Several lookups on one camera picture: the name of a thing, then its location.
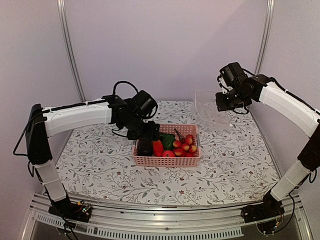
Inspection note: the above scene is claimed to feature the right aluminium frame post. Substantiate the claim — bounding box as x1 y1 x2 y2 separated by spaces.
254 0 275 74

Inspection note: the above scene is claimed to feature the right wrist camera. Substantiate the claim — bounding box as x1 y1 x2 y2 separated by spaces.
219 62 248 87

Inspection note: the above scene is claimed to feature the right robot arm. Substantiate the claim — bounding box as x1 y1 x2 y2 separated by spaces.
215 73 320 223

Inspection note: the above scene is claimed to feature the pink plastic basket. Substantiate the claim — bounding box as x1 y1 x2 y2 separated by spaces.
131 124 202 168

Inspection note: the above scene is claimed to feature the red tomato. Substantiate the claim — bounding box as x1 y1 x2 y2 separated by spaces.
161 150 176 158

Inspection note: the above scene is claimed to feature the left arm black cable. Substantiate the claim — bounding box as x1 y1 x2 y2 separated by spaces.
112 80 140 97

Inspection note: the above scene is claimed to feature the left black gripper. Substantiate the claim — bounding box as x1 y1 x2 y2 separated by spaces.
121 114 160 141

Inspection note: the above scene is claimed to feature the orange red pepper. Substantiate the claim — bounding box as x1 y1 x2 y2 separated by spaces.
152 140 164 157

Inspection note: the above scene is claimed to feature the red lychee bunch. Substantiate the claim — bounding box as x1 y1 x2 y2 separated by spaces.
172 128 200 158

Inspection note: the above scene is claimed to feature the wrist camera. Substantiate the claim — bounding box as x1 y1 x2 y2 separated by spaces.
219 62 248 87
131 90 158 120

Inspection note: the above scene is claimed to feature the aluminium front rail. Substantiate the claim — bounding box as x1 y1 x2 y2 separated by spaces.
21 193 315 240

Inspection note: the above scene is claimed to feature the aluminium frame post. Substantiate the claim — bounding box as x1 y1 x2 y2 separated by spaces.
56 0 87 102
254 0 275 74

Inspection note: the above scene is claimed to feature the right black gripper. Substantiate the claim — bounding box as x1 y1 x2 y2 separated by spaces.
216 86 250 111

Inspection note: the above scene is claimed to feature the left aluminium frame post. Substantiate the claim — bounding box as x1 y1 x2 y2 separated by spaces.
56 0 87 102

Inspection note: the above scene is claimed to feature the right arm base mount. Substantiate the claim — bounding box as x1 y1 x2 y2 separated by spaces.
240 203 285 223

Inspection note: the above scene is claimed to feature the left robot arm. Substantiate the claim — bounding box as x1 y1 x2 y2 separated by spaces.
25 90 160 217

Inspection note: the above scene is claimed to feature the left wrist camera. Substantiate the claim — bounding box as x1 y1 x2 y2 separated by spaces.
131 90 158 120

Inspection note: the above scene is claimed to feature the floral tablecloth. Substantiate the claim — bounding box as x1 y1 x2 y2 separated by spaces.
56 112 279 205

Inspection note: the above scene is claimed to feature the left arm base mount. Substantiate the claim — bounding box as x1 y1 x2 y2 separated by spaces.
48 198 93 223

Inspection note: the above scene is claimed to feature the green avocado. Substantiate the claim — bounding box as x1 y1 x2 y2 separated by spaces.
159 133 176 151

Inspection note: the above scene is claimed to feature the clear zip top bag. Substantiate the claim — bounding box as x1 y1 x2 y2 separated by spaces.
192 89 232 130

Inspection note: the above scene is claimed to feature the dark purple eggplant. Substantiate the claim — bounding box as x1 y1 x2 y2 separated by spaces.
137 139 153 157

